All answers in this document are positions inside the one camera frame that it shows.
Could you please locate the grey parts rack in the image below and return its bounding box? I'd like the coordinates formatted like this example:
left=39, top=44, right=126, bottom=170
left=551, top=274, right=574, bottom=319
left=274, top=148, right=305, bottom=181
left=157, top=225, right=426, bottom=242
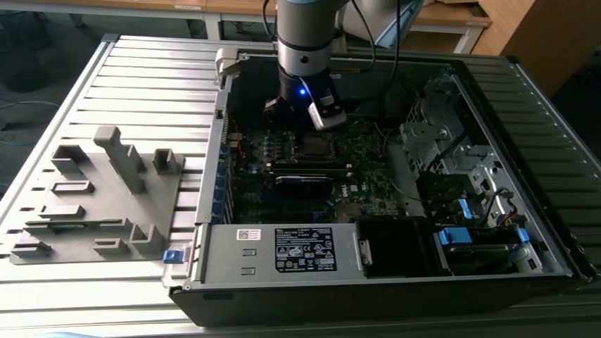
left=7, top=125, right=187, bottom=265

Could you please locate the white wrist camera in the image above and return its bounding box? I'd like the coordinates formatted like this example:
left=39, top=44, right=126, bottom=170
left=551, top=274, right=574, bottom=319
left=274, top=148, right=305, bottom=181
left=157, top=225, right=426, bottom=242
left=306, top=93, right=349, bottom=132

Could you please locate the small dark wrist camera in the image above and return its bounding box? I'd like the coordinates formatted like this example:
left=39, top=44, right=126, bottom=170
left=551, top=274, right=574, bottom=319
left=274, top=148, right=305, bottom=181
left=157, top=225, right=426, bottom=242
left=261, top=97, right=287, bottom=123

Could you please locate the green motherboard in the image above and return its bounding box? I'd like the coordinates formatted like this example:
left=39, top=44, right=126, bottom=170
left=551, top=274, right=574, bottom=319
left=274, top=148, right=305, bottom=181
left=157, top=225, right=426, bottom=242
left=218, top=111, right=426, bottom=226

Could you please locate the blue disk carrier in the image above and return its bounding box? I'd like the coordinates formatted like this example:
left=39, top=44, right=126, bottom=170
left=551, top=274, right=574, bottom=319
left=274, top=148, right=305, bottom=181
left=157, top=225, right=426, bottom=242
left=434, top=225, right=531, bottom=277

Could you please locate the chipset heatsink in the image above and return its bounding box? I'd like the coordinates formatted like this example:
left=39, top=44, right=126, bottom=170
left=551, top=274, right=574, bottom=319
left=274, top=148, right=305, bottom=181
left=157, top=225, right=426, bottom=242
left=333, top=202, right=363, bottom=222

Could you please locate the blue floor cable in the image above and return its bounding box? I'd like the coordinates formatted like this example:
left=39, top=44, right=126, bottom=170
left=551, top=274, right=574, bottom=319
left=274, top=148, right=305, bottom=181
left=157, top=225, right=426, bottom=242
left=0, top=99, right=62, bottom=147

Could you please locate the metal socket cover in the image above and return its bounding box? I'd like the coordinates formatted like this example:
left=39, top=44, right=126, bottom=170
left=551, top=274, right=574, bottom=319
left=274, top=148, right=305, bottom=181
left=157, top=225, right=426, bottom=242
left=290, top=132, right=339, bottom=162

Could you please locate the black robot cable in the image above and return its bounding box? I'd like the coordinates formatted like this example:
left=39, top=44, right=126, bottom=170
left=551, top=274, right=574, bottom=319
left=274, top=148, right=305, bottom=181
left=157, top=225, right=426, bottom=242
left=349, top=0, right=379, bottom=75
left=358, top=0, right=403, bottom=108

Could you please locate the black RAM slot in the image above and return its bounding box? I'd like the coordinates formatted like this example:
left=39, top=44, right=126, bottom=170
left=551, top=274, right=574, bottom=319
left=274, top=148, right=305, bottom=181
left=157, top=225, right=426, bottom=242
left=271, top=164, right=347, bottom=170
left=271, top=160, right=346, bottom=166
left=274, top=168, right=347, bottom=175
left=274, top=172, right=349, bottom=179

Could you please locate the wooden desk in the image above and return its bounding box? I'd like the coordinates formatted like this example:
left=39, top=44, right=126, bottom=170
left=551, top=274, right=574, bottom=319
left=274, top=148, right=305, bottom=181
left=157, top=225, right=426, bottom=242
left=205, top=0, right=493, bottom=54

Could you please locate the coloured wire bundle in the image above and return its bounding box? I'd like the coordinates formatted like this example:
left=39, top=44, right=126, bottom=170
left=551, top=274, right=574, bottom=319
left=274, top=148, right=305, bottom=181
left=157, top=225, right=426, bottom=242
left=497, top=211, right=526, bottom=228

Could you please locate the wooden cabinet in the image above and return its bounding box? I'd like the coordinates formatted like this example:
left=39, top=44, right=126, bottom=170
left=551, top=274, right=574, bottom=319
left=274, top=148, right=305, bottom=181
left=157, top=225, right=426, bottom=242
left=471, top=0, right=601, bottom=98

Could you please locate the silver power supply unit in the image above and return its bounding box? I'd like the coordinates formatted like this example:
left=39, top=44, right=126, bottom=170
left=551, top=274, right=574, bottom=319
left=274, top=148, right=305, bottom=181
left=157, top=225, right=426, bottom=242
left=198, top=222, right=370, bottom=284

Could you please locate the thick black PC cable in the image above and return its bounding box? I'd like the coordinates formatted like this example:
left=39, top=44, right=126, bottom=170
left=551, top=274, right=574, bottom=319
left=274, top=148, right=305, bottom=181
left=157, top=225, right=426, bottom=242
left=425, top=128, right=470, bottom=175

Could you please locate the black expansion card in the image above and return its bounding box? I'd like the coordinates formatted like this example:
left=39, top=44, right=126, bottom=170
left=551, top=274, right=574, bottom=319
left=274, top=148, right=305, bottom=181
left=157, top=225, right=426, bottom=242
left=274, top=175, right=334, bottom=200

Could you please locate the silver CPU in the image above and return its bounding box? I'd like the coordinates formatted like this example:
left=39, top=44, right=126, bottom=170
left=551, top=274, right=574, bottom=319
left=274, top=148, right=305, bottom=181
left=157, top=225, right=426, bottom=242
left=302, top=135, right=329, bottom=156

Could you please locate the black PC case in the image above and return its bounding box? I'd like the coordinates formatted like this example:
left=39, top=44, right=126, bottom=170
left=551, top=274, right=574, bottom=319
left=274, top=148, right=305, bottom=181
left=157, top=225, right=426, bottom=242
left=161, top=46, right=601, bottom=327

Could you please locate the black drive cable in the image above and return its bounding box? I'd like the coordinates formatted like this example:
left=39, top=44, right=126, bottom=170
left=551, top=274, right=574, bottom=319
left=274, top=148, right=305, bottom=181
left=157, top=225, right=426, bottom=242
left=482, top=186, right=513, bottom=221

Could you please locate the blue cable clip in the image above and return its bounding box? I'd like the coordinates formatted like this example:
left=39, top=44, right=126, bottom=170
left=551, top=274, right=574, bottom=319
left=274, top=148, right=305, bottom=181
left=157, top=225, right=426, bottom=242
left=453, top=198, right=471, bottom=220

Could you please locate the silver drive cage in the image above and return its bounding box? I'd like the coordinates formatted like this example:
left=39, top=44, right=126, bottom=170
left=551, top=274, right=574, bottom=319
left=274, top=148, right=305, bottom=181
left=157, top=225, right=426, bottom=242
left=397, top=75, right=475, bottom=177

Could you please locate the grey case release latch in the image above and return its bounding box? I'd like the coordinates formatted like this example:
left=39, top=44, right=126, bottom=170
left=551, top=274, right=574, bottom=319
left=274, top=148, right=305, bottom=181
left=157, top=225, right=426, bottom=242
left=214, top=47, right=249, bottom=84

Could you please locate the looped black PC cable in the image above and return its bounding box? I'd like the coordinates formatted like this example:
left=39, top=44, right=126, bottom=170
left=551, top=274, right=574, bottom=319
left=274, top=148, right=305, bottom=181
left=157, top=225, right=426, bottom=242
left=379, top=76, right=423, bottom=126

